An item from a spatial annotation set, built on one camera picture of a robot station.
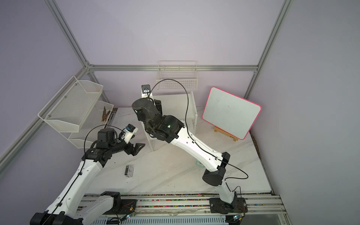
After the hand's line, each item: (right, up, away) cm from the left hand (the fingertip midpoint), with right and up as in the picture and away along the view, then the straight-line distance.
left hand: (137, 142), depth 78 cm
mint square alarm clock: (+36, -15, +9) cm, 40 cm away
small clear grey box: (-6, -18, +4) cm, 20 cm away
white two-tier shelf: (+26, +20, 0) cm, 33 cm away
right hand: (+10, +20, -14) cm, 26 cm away
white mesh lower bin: (-35, +13, +18) cm, 41 cm away
